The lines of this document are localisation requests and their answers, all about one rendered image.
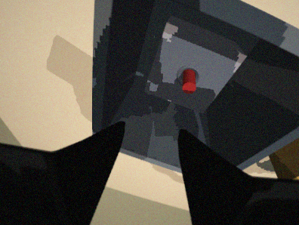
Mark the red peg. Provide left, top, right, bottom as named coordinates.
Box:
left=183, top=69, right=196, bottom=94

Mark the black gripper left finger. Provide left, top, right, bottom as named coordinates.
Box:
left=0, top=121, right=125, bottom=225

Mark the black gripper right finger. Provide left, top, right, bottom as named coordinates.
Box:
left=178, top=129, right=299, bottom=225

